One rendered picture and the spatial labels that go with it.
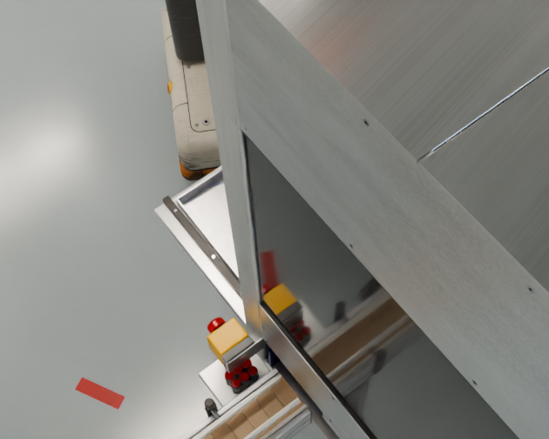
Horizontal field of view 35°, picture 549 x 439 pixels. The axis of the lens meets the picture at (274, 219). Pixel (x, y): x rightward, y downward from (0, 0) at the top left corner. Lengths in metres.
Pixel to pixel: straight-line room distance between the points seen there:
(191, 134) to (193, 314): 0.60
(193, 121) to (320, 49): 2.18
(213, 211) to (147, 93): 1.37
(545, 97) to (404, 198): 0.15
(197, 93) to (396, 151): 2.29
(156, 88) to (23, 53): 0.57
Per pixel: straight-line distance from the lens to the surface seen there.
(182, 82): 3.08
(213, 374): 1.96
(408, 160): 0.77
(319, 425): 1.92
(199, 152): 2.96
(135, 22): 3.64
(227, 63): 1.02
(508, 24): 0.85
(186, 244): 2.08
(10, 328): 3.07
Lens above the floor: 2.74
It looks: 63 degrees down
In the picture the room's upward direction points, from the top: 3 degrees counter-clockwise
